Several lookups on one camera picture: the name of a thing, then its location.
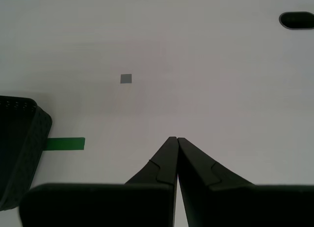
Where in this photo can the grey tape square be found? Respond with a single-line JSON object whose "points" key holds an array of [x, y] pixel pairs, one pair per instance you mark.
{"points": [[126, 79]]}

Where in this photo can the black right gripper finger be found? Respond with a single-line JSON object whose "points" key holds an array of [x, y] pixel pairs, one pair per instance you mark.
{"points": [[147, 200], [220, 202]]}

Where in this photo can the black perforated plastic basket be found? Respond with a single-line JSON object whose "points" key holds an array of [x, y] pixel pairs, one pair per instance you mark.
{"points": [[19, 143]]}

